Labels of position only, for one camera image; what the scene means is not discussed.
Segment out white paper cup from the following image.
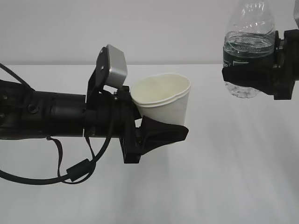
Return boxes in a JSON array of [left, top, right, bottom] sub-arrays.
[[130, 73, 191, 126]]

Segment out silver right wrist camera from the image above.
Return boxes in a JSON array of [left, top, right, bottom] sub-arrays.
[[293, 0, 299, 28]]

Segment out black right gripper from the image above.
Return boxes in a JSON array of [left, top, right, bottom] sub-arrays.
[[222, 29, 299, 100]]

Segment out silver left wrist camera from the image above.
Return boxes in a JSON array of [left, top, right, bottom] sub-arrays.
[[86, 44, 128, 106]]

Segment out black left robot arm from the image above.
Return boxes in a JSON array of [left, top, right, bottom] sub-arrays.
[[0, 81, 189, 164]]

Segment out clear water bottle green label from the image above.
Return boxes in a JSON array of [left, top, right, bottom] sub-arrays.
[[222, 0, 277, 99]]

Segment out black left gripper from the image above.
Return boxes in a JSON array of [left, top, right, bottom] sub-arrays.
[[84, 86, 189, 164]]

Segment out black left camera cable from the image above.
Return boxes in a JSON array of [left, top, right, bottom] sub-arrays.
[[0, 63, 115, 185]]

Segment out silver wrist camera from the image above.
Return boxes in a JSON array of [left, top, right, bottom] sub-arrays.
[[86, 44, 128, 106], [293, 0, 299, 28]]

